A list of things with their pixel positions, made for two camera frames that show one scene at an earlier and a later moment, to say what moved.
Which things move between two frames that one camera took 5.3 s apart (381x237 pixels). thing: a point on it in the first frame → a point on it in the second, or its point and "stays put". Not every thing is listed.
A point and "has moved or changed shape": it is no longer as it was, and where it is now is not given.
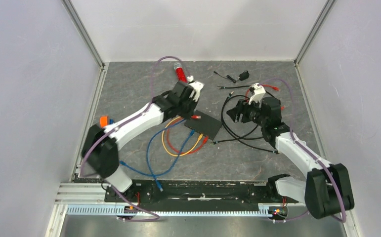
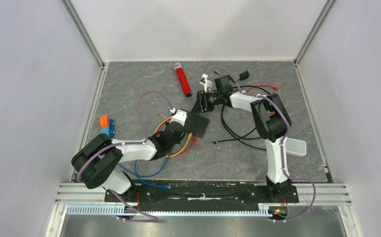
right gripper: x=245 y=108 → x=202 y=104
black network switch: x=206 y=126 has moved or changed shape
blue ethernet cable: x=122 y=162 has moved or changed shape
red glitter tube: x=180 y=72 stays put
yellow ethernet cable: x=200 y=138 has moved or changed shape
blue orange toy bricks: x=105 y=121 stays put
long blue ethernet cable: x=154 y=176 has moved or changed shape
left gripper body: x=187 y=108 → x=170 y=146
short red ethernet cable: x=205 y=140 → x=195 y=138
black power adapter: x=243 y=76 stays put
